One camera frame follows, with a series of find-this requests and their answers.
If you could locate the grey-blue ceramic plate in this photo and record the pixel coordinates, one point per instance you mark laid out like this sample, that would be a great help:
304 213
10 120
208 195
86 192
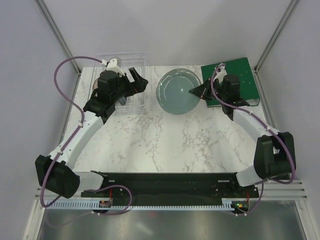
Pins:
173 91

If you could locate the aluminium frame post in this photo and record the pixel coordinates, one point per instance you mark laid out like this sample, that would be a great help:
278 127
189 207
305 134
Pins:
53 27
276 33

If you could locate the green binder board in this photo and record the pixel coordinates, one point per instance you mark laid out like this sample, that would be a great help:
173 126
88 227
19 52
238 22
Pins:
241 68

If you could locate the left aluminium frame post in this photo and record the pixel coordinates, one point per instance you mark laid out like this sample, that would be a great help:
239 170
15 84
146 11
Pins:
53 27

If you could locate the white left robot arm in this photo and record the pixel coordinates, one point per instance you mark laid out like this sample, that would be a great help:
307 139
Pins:
55 171

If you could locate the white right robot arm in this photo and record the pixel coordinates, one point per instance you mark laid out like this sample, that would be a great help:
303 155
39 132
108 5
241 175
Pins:
274 154

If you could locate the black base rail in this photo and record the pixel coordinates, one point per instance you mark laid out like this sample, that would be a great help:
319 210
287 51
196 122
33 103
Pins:
171 189

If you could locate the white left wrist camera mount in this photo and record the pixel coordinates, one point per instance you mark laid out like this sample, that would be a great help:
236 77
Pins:
113 65

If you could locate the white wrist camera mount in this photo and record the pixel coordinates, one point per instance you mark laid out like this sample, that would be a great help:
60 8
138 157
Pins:
220 72
113 65

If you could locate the right aluminium frame post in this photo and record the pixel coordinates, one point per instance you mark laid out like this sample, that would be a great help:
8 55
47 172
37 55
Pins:
276 33

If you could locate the red rimmed beige plate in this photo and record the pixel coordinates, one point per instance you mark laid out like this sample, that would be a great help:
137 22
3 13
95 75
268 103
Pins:
95 84

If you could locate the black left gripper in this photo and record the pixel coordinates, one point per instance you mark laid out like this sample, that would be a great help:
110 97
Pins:
139 85

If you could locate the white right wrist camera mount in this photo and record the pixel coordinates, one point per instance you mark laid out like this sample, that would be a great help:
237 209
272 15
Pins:
220 72

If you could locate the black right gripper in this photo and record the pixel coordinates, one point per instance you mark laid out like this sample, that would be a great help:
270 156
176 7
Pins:
202 91

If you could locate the white slotted cable duct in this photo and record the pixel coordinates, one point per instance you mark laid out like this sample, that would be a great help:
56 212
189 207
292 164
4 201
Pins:
81 204

